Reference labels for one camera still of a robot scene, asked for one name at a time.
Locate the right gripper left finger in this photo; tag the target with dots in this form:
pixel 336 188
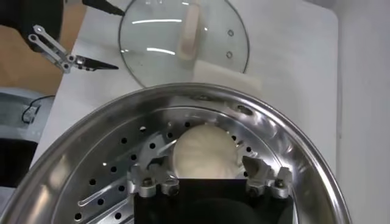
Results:
pixel 158 182

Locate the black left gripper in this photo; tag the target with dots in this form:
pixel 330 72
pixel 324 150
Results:
pixel 30 13

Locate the white steamed baozi bun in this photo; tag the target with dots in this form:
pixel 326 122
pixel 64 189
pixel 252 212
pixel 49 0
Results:
pixel 204 152

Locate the grey black robot chassis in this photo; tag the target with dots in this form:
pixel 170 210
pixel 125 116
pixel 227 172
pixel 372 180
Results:
pixel 15 121

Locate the round glass pot lid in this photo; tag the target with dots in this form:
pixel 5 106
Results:
pixel 158 61

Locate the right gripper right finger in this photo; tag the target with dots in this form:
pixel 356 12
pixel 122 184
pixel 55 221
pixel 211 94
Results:
pixel 263 176

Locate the steel perforated steamer basket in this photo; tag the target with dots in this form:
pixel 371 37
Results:
pixel 76 158

